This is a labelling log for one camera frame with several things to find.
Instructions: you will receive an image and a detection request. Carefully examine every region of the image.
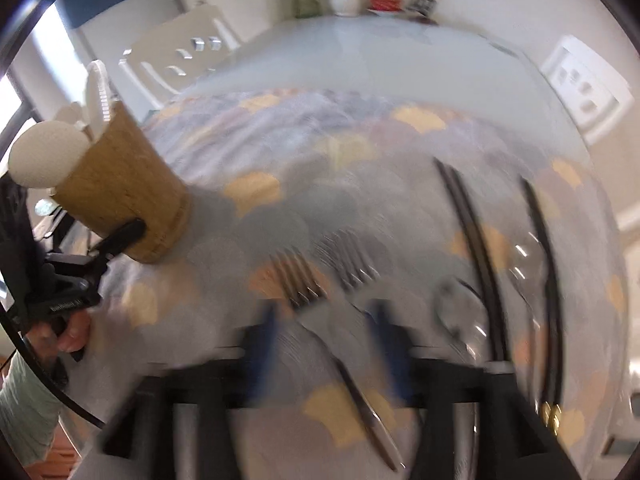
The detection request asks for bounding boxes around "steel fork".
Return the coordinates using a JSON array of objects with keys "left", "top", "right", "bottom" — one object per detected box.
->
[
  {"left": 270, "top": 248, "right": 406, "bottom": 472},
  {"left": 316, "top": 230, "right": 380, "bottom": 294}
]

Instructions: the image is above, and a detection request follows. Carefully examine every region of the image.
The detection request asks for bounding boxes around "steel spoon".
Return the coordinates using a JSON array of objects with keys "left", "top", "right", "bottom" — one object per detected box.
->
[
  {"left": 433, "top": 278, "right": 489, "bottom": 362},
  {"left": 509, "top": 232, "right": 546, "bottom": 321}
]

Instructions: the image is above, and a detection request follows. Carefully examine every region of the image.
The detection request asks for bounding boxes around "white rice paddle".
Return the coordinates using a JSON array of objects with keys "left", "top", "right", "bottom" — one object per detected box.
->
[
  {"left": 85, "top": 60, "right": 112, "bottom": 142},
  {"left": 8, "top": 120, "right": 91, "bottom": 188}
]

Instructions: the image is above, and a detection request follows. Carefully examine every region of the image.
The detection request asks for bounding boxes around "person left hand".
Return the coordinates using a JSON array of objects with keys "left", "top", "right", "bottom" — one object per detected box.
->
[{"left": 24, "top": 306, "right": 94, "bottom": 376}]

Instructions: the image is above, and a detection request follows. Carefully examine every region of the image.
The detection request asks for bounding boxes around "patterned grey placemat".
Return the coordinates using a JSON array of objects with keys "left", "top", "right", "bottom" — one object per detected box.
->
[{"left": 61, "top": 89, "right": 628, "bottom": 479}]

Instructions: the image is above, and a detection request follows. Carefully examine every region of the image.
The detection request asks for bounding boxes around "white chair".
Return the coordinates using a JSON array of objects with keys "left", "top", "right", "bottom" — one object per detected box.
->
[
  {"left": 540, "top": 36, "right": 634, "bottom": 145},
  {"left": 119, "top": 4, "right": 241, "bottom": 110}
]

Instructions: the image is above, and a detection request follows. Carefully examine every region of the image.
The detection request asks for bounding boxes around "black phone stand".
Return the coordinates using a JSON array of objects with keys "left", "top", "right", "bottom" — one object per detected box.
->
[{"left": 405, "top": 0, "right": 437, "bottom": 26}]

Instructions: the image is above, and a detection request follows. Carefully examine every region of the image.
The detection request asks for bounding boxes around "red lidded teacup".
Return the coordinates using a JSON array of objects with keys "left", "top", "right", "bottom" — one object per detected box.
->
[{"left": 368, "top": 0, "right": 404, "bottom": 15}]

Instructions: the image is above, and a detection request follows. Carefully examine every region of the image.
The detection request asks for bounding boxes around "window with dark frame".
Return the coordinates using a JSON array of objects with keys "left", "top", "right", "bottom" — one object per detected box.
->
[{"left": 1, "top": 4, "right": 87, "bottom": 171}]

